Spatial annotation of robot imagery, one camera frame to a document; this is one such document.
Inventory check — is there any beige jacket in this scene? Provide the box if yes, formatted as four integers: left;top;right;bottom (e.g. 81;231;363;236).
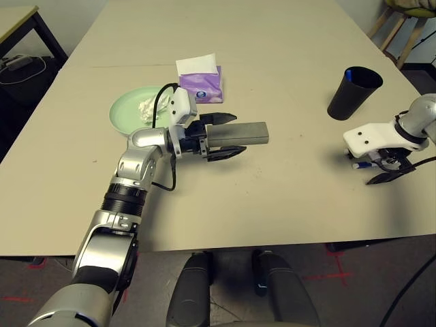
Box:
388;0;436;10

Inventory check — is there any white tissue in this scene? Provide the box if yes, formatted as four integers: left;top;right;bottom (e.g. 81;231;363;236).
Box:
138;93;173;124

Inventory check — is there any dark right robot leg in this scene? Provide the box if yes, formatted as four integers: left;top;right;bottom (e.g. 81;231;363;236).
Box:
251;249;320;327

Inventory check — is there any black cup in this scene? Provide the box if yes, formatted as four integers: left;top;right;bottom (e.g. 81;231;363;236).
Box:
326;66;384;121

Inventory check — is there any dark robot leg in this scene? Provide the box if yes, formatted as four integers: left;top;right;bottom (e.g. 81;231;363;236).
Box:
251;249;320;327
166;251;215;327

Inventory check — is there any grey glasses case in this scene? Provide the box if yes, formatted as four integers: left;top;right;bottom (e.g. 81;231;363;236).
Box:
204;121;270;148

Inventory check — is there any light green plate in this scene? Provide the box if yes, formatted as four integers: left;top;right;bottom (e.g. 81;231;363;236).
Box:
108;85;171;139

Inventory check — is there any white power strip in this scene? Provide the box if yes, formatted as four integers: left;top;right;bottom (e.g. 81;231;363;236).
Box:
6;55;33;72

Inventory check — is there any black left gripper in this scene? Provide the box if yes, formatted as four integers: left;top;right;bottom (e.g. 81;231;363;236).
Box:
178;112;248;163

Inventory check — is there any white floor cable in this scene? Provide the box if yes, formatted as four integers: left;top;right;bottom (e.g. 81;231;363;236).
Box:
0;55;48;85

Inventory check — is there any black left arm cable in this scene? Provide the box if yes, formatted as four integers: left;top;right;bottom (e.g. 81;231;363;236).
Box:
151;82;178;192

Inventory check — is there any dark left robot leg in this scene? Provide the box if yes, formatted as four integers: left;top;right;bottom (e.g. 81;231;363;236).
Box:
166;251;215;327

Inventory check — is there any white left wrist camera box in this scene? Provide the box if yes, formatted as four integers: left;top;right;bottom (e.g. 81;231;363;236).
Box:
168;87;198;161

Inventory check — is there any green stool cushion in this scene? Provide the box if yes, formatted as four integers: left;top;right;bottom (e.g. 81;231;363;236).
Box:
384;0;436;18

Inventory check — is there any wooden stool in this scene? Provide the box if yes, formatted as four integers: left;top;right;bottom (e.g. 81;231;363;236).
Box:
369;6;432;70

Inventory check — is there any purple tissue pack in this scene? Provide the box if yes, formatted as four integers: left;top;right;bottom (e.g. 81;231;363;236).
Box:
175;52;225;104

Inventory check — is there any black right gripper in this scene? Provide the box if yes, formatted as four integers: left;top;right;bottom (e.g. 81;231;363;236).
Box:
345;147;417;185

